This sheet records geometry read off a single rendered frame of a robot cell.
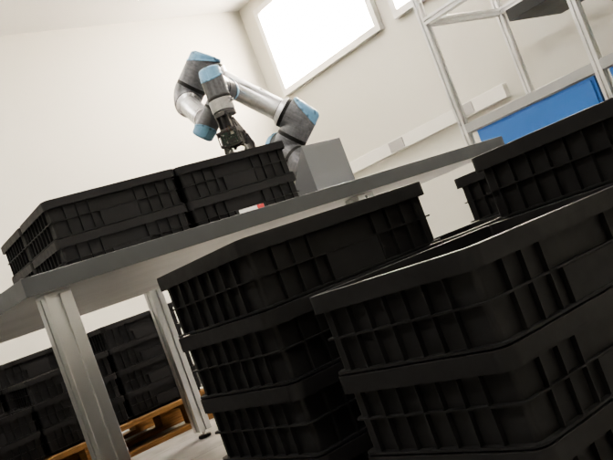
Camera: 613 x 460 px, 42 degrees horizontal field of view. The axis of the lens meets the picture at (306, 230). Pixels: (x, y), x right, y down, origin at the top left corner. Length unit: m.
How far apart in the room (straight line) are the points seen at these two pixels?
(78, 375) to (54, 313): 0.14
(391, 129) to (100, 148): 2.11
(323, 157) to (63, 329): 1.42
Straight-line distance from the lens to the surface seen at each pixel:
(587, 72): 3.87
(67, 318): 1.77
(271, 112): 3.01
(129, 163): 6.04
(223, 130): 2.55
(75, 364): 1.76
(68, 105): 6.03
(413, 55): 5.65
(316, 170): 2.85
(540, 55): 5.04
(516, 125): 4.12
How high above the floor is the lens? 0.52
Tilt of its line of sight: 3 degrees up
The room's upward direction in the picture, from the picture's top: 20 degrees counter-clockwise
